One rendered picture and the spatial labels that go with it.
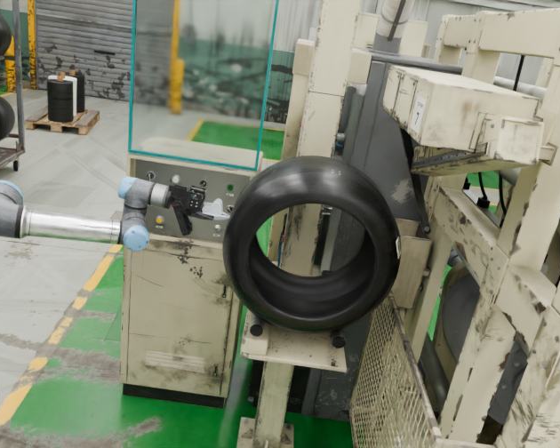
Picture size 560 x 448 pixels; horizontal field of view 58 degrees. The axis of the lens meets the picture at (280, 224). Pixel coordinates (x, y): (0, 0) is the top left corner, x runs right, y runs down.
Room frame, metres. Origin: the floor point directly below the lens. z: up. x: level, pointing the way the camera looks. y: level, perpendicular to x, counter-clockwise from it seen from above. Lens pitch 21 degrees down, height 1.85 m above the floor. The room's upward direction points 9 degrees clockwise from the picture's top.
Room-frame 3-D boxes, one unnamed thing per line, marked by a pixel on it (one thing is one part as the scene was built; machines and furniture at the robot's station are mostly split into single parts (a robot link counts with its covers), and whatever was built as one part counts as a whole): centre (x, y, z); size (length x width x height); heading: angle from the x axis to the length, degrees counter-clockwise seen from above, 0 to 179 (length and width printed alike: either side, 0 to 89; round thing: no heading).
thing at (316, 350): (1.62, -0.11, 0.80); 0.37 x 0.36 x 0.02; 91
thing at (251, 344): (1.62, 0.03, 0.84); 0.36 x 0.09 x 0.06; 1
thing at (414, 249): (1.85, -0.49, 1.05); 0.20 x 0.15 x 0.30; 1
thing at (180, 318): (2.23, 0.41, 0.63); 0.56 x 0.41 x 1.27; 91
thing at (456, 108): (1.50, -0.41, 1.71); 0.61 x 0.25 x 0.15; 1
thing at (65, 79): (7.57, 3.47, 0.38); 1.20 x 0.80 x 0.76; 13
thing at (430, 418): (1.40, -0.45, 0.65); 0.90 x 0.02 x 0.70; 1
